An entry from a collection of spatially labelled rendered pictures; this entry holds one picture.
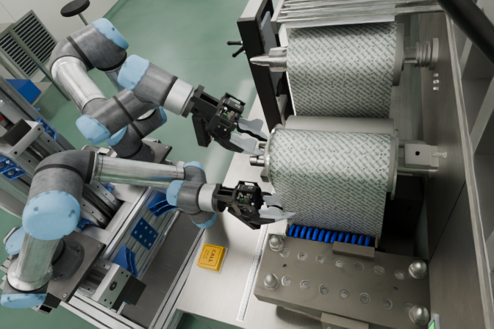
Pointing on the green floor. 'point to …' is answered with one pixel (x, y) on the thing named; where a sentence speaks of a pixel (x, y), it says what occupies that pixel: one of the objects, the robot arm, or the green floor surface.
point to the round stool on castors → (76, 6)
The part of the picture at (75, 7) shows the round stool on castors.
